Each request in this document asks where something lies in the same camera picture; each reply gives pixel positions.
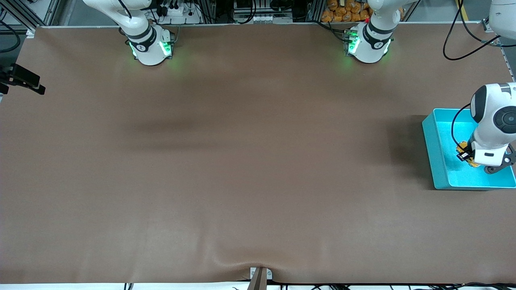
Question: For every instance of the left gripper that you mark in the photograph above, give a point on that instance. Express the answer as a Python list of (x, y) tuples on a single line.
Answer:
[(465, 155)]

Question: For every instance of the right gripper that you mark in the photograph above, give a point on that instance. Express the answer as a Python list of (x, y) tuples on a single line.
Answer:
[(19, 76)]

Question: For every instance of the yellow beetle toy car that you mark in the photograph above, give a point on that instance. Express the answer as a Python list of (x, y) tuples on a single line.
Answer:
[(464, 146)]

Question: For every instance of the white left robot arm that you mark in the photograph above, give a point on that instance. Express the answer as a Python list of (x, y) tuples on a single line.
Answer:
[(494, 117)]

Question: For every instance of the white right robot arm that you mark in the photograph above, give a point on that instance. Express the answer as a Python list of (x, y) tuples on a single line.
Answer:
[(147, 40)]

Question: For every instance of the teal plastic bin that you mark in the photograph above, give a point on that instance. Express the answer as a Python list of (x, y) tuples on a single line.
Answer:
[(447, 161)]

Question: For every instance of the white power strip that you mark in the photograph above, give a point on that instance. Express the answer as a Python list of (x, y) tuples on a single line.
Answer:
[(177, 12)]

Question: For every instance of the orange snack bags pile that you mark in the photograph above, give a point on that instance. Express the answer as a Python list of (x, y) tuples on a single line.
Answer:
[(346, 11)]

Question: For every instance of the brown table mat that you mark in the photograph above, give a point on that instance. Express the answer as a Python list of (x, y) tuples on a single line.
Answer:
[(258, 161)]

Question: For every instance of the white terminal block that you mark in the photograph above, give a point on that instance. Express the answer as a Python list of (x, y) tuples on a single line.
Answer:
[(262, 18)]

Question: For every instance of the metal table clamp bracket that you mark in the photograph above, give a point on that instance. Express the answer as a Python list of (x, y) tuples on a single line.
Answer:
[(260, 278)]

